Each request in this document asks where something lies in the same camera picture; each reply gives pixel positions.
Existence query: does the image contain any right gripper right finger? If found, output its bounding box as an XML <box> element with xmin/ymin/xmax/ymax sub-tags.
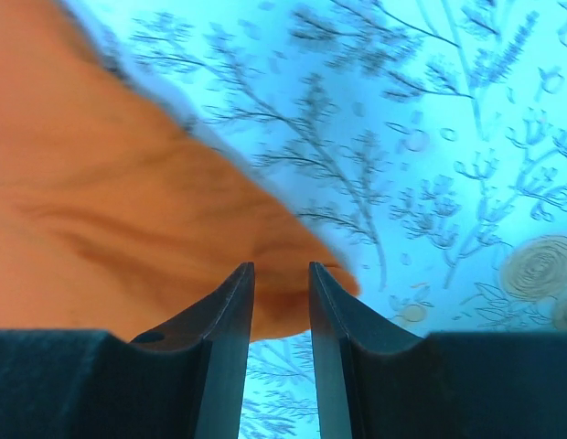
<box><xmin>309</xmin><ymin>262</ymin><xmax>567</xmax><ymax>438</ymax></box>

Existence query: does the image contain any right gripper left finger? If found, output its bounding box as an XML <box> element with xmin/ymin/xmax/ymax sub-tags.
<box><xmin>0</xmin><ymin>262</ymin><xmax>254</xmax><ymax>438</ymax></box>

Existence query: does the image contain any orange t shirt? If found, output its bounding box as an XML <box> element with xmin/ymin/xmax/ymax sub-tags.
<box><xmin>0</xmin><ymin>1</ymin><xmax>359</xmax><ymax>340</ymax></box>

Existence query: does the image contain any floral patterned table cloth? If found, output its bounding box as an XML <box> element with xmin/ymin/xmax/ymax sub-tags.
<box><xmin>66</xmin><ymin>1</ymin><xmax>567</xmax><ymax>438</ymax></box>

